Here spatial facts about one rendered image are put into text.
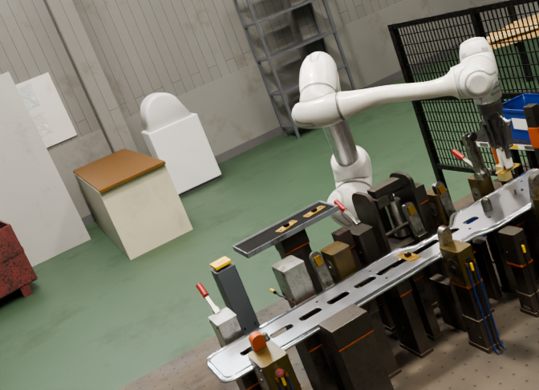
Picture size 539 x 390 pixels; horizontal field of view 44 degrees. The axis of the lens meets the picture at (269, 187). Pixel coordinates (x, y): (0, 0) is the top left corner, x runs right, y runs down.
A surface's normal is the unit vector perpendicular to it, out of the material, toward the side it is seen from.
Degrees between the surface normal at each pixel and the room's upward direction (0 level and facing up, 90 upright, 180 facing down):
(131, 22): 90
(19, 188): 76
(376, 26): 90
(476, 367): 0
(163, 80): 90
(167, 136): 90
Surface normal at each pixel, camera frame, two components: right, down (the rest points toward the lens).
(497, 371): -0.35, -0.90
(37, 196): 0.29, -0.11
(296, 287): 0.40, 0.11
